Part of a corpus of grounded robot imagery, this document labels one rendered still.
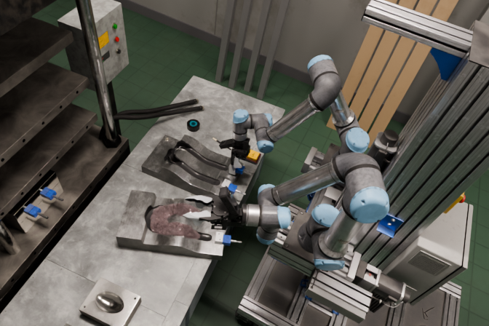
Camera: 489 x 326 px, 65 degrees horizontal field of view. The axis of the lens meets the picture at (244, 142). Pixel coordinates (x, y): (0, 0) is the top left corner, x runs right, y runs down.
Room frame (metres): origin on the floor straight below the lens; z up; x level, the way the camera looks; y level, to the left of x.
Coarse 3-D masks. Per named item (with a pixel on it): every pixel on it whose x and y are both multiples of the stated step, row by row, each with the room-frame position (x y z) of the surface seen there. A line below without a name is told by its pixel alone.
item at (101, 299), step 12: (96, 288) 0.51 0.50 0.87; (108, 288) 0.52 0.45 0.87; (120, 288) 0.53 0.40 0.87; (96, 300) 0.47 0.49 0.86; (108, 300) 0.48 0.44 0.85; (120, 300) 0.49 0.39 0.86; (132, 300) 0.49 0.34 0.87; (84, 312) 0.41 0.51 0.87; (96, 312) 0.42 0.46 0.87; (108, 312) 0.43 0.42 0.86; (120, 312) 0.44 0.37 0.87; (132, 312) 0.45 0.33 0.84; (108, 324) 0.38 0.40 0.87; (120, 324) 0.39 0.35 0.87
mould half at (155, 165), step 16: (160, 144) 1.36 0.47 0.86; (192, 144) 1.35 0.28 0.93; (160, 160) 1.25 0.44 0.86; (192, 160) 1.26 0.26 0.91; (224, 160) 1.31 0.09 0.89; (160, 176) 1.16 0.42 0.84; (176, 176) 1.14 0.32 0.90; (192, 176) 1.16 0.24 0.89; (224, 176) 1.20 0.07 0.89; (192, 192) 1.11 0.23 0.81; (208, 192) 1.09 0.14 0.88
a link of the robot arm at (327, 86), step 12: (324, 84) 1.27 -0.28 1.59; (336, 84) 1.28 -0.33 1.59; (312, 96) 1.24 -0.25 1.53; (324, 96) 1.23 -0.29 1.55; (336, 96) 1.26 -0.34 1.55; (300, 108) 1.23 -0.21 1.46; (312, 108) 1.22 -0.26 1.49; (324, 108) 1.22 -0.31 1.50; (288, 120) 1.21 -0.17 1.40; (300, 120) 1.20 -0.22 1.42; (264, 132) 1.21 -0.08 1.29; (276, 132) 1.19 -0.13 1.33; (288, 132) 1.20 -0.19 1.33; (264, 144) 1.15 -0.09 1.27
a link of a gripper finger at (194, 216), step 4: (188, 212) 0.62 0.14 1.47; (192, 212) 0.63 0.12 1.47; (196, 212) 0.63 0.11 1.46; (200, 212) 0.63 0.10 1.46; (204, 212) 0.64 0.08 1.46; (208, 212) 0.64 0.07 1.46; (184, 216) 0.61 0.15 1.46; (188, 216) 0.61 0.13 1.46; (192, 216) 0.61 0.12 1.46; (196, 216) 0.62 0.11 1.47; (200, 216) 0.62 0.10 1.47; (204, 216) 0.62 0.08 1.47; (208, 216) 0.62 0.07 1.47; (196, 220) 0.62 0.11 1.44; (200, 220) 0.62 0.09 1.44; (204, 220) 0.62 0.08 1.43; (196, 224) 0.61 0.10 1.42; (200, 224) 0.62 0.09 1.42
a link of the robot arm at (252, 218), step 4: (248, 204) 0.70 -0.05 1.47; (252, 204) 0.70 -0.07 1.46; (256, 204) 0.71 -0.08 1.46; (248, 208) 0.68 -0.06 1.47; (252, 208) 0.68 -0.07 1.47; (256, 208) 0.69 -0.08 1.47; (248, 212) 0.66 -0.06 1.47; (252, 212) 0.67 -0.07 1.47; (256, 212) 0.67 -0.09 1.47; (248, 216) 0.65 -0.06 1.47; (252, 216) 0.66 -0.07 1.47; (256, 216) 0.66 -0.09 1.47; (248, 220) 0.64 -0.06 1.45; (252, 220) 0.65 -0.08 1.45; (256, 220) 0.65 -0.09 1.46; (248, 224) 0.64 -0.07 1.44; (252, 224) 0.64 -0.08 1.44; (256, 224) 0.64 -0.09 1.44
